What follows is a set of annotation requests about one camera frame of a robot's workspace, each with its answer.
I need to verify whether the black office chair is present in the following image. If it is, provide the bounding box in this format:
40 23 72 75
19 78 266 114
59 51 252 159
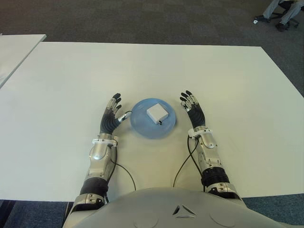
255 0 300 28

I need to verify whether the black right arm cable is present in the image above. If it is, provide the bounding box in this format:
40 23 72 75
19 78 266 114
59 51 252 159
172 136 206 190

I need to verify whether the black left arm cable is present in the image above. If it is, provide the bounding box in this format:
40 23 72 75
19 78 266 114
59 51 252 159
104 143 137 204

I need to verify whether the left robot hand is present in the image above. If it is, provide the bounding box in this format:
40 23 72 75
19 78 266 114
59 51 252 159
99 93 132 135

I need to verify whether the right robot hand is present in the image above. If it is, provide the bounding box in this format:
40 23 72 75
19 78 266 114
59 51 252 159
179 90 206 129

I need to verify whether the white charger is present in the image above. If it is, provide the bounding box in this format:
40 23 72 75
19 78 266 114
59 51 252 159
146 103 169 125

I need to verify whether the white side table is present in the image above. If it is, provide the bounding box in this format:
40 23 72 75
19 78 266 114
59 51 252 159
0 34 47 88

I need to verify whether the seated person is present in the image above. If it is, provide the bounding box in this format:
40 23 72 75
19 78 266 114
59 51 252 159
262 0 304 31

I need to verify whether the grey robot torso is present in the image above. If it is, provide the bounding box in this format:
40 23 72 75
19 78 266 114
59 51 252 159
63 187 294 228

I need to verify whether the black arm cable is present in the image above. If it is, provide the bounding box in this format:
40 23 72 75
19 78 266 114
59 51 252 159
172 136 206 190
104 143 137 204

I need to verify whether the blue plate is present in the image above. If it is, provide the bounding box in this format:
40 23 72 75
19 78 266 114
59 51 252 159
130 98 177 140

